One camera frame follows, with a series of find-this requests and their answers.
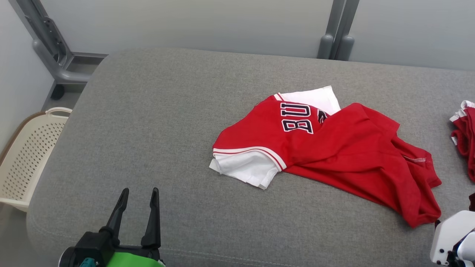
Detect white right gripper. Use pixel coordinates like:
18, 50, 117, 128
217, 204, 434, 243
430, 210, 475, 266

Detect beige perforated laundry basket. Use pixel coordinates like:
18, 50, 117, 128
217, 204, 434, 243
0, 107, 73, 213

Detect grey double partition post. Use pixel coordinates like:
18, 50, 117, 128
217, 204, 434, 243
318, 0, 360, 61

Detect grey metal tube frame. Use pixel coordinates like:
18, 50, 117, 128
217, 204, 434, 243
9, 0, 108, 85

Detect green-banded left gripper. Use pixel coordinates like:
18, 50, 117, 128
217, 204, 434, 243
99, 187, 166, 267

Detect red white Bulls jersey shirt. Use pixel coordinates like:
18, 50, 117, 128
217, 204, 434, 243
209, 86, 442, 228

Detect grey fabric sofa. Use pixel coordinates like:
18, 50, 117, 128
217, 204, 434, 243
26, 47, 475, 267

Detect red Bulls 23 shorts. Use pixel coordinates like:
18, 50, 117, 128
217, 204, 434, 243
449, 100, 475, 182

